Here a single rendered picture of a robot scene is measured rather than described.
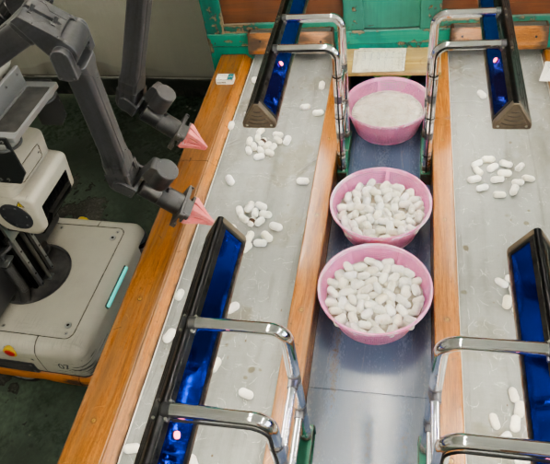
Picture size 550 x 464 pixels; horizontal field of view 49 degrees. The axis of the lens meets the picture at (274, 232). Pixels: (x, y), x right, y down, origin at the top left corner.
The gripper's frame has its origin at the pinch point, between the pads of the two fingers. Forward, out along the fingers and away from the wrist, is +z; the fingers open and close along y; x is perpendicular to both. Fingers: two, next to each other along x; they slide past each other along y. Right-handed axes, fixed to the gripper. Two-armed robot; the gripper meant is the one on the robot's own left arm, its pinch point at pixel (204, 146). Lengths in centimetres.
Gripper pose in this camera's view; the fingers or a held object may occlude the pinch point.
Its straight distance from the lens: 176.4
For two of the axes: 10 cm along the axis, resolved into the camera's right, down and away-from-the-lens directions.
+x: -5.5, 4.8, 6.8
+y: 1.7, -7.4, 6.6
